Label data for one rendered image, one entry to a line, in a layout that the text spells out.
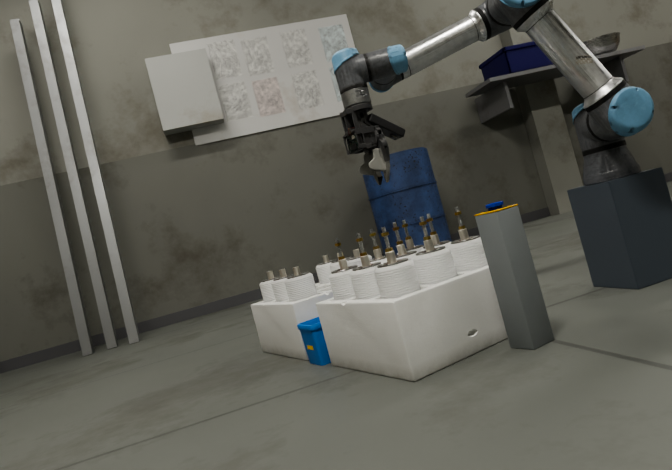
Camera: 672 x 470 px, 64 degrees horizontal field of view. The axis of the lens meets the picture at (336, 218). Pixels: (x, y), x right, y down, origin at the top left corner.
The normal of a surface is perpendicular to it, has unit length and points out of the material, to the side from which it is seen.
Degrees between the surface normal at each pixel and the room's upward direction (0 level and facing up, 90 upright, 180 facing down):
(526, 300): 90
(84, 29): 90
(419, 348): 90
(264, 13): 90
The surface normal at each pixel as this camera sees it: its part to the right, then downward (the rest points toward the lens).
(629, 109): 0.07, 0.08
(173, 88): 0.21, -0.08
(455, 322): 0.47, -0.14
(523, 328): -0.84, 0.22
